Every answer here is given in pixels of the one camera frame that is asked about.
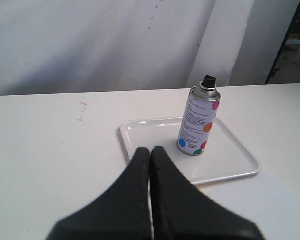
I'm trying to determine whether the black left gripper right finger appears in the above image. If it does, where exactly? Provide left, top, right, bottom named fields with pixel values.
left=149, top=146, right=265, bottom=240

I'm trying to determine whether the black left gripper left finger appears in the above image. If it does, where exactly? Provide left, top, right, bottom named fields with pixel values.
left=47, top=147, right=152, bottom=240

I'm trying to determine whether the white dotted spray can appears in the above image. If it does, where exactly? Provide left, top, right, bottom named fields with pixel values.
left=177, top=75, right=222, bottom=156

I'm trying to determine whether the white plastic tray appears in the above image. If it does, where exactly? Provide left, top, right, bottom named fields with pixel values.
left=118, top=117, right=261, bottom=185

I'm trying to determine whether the white backdrop cloth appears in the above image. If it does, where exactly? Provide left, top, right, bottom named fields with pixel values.
left=0, top=0, right=299, bottom=96

